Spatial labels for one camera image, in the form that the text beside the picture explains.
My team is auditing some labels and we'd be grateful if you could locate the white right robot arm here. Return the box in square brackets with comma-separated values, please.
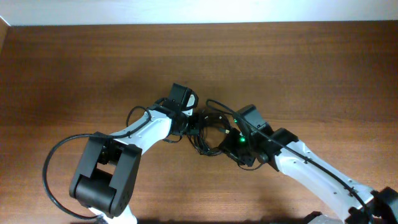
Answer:
[228, 105, 397, 223]

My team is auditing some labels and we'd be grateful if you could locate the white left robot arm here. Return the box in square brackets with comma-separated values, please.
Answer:
[69, 84, 198, 223]

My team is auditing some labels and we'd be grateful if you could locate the thick black usb cable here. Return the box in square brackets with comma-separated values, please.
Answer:
[187, 107, 239, 156]

